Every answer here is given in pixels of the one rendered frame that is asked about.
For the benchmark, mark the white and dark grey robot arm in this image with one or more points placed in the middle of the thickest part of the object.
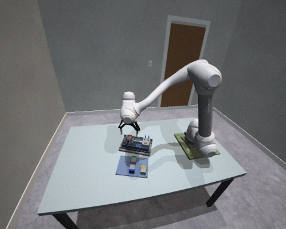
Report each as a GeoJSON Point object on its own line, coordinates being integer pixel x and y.
{"type": "Point", "coordinates": [206, 78]}

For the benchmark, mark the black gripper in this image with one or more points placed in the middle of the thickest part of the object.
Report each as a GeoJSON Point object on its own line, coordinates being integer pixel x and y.
{"type": "Point", "coordinates": [132, 124]}

